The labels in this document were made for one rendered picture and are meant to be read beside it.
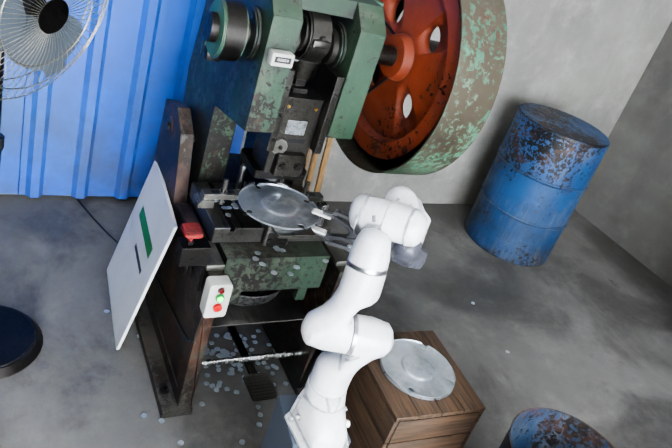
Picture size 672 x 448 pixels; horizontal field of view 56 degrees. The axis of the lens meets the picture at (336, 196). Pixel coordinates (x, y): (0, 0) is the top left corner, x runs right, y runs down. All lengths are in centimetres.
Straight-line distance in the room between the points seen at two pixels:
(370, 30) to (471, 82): 36
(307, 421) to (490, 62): 117
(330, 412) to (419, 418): 52
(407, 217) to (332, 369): 46
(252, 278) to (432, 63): 94
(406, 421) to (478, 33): 128
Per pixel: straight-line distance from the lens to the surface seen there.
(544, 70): 450
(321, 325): 169
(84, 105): 325
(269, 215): 215
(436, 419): 236
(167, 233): 239
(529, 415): 238
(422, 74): 218
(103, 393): 253
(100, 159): 341
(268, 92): 198
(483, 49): 199
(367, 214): 170
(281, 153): 214
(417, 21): 225
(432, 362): 250
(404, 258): 210
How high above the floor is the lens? 187
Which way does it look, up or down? 27 degrees down
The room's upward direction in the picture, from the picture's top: 19 degrees clockwise
